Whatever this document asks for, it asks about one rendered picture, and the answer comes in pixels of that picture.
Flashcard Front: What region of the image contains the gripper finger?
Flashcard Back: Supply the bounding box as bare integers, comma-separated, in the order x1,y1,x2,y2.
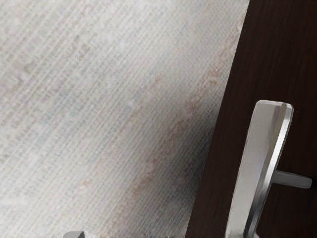
62,230,86,238

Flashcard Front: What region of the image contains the dark brown wooden drawer cabinet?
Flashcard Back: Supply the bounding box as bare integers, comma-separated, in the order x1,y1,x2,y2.
185,0,317,238

